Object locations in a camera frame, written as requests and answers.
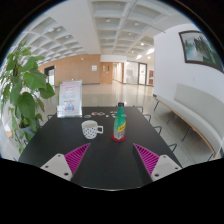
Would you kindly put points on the potted green leafy plant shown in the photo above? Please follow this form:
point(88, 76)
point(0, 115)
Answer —
point(23, 88)

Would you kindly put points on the framed landscape painting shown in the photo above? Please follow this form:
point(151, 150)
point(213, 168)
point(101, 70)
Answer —
point(198, 50)

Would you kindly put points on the round badge left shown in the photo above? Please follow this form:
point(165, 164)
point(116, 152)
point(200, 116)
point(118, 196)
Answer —
point(87, 116)

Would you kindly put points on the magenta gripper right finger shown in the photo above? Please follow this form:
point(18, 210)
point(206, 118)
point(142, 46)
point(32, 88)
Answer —
point(157, 166)

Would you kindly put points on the black chair far right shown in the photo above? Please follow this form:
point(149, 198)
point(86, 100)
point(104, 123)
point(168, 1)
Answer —
point(148, 116)

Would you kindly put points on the white long bench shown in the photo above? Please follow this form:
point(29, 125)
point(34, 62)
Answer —
point(203, 112)

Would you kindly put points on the green plastic water bottle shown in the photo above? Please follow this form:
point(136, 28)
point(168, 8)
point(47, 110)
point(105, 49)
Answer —
point(120, 122)

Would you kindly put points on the white polka dot mug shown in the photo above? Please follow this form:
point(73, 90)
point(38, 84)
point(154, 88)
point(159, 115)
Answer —
point(91, 129)

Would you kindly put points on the red round coaster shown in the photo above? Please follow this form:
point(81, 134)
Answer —
point(118, 140)

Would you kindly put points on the acrylic sign holder stand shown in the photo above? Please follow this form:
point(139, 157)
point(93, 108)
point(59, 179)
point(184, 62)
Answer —
point(70, 99)

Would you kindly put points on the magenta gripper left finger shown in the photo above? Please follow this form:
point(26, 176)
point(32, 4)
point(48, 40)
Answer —
point(65, 165)

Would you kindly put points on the round badge right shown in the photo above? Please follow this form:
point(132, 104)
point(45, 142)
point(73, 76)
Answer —
point(101, 114)

